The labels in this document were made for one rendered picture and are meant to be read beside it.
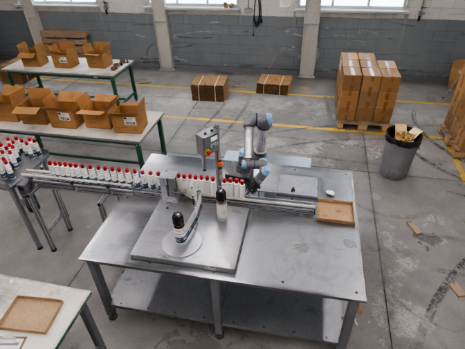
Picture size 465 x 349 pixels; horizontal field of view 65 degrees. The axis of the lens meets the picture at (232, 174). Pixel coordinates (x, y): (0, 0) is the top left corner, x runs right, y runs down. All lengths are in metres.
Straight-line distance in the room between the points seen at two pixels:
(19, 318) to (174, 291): 1.22
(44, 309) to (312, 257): 1.90
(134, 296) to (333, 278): 1.73
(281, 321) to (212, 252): 0.86
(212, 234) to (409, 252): 2.24
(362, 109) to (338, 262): 3.72
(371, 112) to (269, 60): 2.97
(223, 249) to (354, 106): 3.96
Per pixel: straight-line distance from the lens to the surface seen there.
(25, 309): 2.95
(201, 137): 2.94
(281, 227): 3.03
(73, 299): 2.86
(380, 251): 4.19
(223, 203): 2.88
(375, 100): 6.14
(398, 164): 5.09
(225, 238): 2.86
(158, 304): 3.37
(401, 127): 5.22
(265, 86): 7.32
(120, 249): 3.01
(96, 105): 5.07
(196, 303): 3.32
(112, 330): 3.61
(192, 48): 8.62
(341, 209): 3.27
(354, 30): 8.07
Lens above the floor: 2.93
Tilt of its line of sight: 36 degrees down
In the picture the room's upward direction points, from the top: 2 degrees counter-clockwise
